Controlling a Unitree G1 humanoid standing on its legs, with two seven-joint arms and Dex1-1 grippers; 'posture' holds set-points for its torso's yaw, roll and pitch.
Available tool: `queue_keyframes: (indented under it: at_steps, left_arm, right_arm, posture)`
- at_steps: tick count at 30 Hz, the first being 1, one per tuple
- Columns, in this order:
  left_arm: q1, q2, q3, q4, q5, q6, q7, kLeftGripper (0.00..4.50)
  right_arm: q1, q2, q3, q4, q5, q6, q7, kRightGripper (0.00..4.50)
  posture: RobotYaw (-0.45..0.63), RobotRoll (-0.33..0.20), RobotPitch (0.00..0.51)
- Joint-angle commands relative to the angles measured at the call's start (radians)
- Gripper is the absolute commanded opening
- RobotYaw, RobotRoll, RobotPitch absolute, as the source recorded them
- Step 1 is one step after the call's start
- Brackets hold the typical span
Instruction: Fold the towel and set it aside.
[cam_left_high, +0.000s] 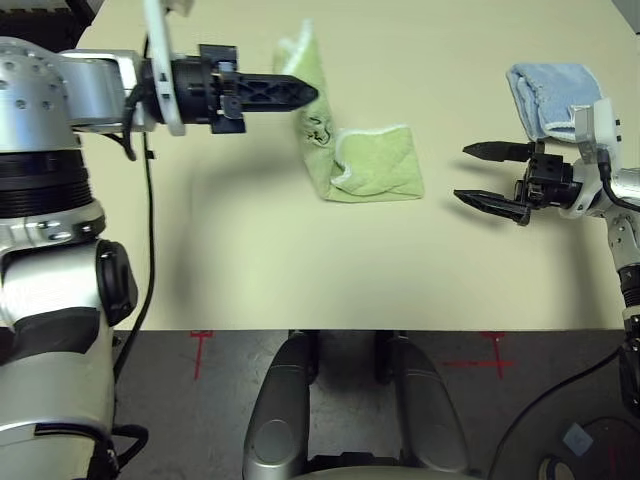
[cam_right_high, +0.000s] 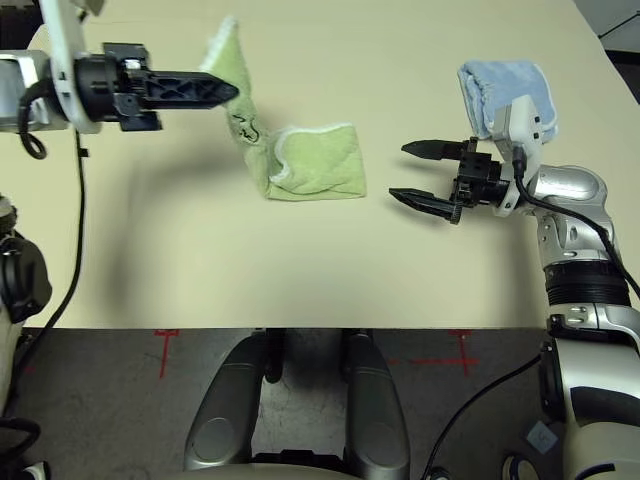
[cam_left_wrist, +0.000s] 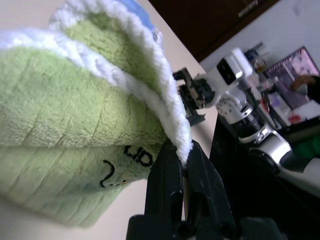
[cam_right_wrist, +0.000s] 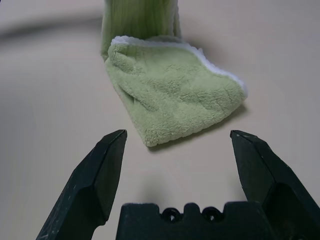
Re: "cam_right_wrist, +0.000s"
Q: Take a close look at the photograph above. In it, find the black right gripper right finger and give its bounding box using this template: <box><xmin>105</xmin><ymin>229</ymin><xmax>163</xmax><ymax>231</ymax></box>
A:
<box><xmin>229</xmin><ymin>129</ymin><xmax>320</xmax><ymax>240</ymax></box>

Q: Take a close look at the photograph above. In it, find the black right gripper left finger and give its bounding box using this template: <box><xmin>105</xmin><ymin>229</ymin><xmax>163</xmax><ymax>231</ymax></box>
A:
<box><xmin>36</xmin><ymin>129</ymin><xmax>128</xmax><ymax>240</ymax></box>

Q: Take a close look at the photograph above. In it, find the green terry towel white trim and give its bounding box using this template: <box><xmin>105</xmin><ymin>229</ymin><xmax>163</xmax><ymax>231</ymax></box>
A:
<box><xmin>99</xmin><ymin>0</ymin><xmax>250</xmax><ymax>148</ymax></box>

